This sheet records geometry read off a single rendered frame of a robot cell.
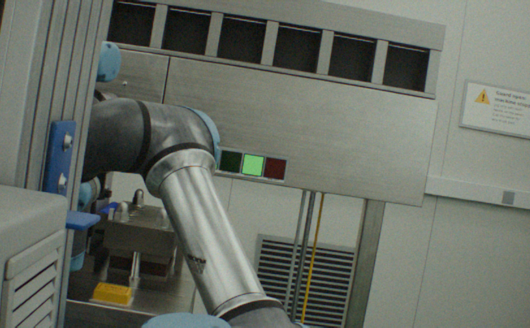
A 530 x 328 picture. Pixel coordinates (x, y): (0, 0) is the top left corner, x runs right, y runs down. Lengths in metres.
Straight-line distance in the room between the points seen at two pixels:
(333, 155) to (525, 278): 2.89
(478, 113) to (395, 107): 2.52
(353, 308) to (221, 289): 1.33
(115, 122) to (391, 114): 1.13
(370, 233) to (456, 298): 2.46
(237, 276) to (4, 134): 0.57
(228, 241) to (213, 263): 0.04
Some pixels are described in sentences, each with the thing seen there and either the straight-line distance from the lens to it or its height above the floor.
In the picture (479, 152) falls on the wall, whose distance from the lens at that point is 4.70.
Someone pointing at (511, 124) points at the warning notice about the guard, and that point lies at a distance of 4.74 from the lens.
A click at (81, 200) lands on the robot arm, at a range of 1.52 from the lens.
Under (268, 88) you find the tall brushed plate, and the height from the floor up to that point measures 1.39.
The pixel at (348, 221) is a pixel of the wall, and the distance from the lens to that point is 4.55.
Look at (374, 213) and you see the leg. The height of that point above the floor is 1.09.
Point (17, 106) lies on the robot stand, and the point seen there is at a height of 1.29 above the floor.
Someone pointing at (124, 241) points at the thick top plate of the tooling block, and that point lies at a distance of 1.81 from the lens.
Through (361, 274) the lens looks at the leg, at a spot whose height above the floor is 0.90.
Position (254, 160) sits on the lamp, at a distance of 2.14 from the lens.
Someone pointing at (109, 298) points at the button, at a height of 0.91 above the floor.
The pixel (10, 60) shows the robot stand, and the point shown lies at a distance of 0.60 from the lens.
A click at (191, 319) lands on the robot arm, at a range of 1.00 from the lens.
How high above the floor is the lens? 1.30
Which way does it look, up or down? 3 degrees down
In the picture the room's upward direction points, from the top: 9 degrees clockwise
